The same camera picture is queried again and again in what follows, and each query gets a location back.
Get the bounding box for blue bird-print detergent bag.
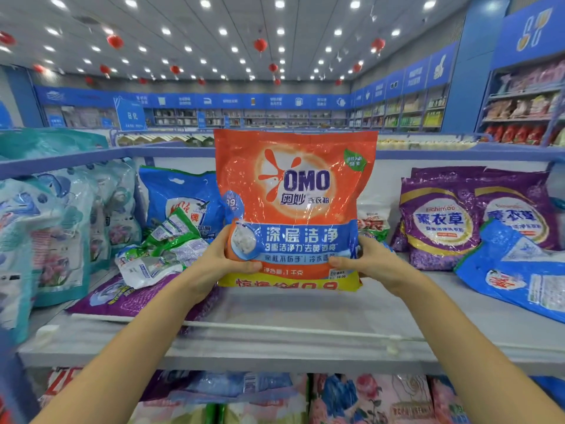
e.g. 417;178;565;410
453;218;565;325
138;165;226;243

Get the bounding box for blue hanging aisle sign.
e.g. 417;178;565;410
112;95;147;132

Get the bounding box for red white Libai bags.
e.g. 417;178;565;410
38;367;85;409

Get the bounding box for group of red lanterns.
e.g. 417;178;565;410
0;30;387;87

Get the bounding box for person's right hand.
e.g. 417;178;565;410
328;235;416;299

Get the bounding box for row of house-shaped cartons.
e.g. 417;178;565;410
117;133;216;148

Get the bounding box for blue back wall sign band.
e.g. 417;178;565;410
35;85;354;110

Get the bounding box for person's right forearm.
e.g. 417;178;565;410
393;276;565;424

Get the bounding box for purple Eichimoo lavender bag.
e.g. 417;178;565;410
140;369;197;403

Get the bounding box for pink floral detergent bag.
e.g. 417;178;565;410
430;375;473;424
308;372;438;424

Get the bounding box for row of pink packets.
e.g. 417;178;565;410
496;60;565;97

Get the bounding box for person's left hand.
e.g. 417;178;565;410
183;224;264;303

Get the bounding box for blue icon header signs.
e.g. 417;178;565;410
490;0;565;71

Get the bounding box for person's left forearm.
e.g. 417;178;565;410
31;280;202;424

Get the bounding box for orange blue detergent bag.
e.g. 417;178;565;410
214;129;379;292

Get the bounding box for grey blue-framed shelf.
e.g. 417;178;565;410
0;143;565;424

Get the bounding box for group of ceiling spotlights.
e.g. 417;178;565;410
0;0;438;80

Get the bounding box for row of red bottles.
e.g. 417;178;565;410
480;124;547;145

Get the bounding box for blue wall column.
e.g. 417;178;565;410
441;0;513;135

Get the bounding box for blue side wall sign band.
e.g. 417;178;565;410
351;41;458;109

